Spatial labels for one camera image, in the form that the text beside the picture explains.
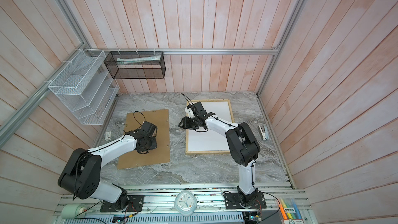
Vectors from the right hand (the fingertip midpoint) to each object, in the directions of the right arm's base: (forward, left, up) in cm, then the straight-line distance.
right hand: (181, 125), depth 93 cm
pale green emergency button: (-46, +44, +1) cm, 63 cm away
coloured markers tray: (-42, -54, -7) cm, 69 cm away
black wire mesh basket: (+38, +34, +17) cm, 54 cm away
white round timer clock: (-40, -5, -5) cm, 41 cm away
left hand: (-13, +17, -6) cm, 22 cm away
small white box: (-5, +48, -7) cm, 48 cm away
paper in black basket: (+27, +35, +28) cm, 52 cm away
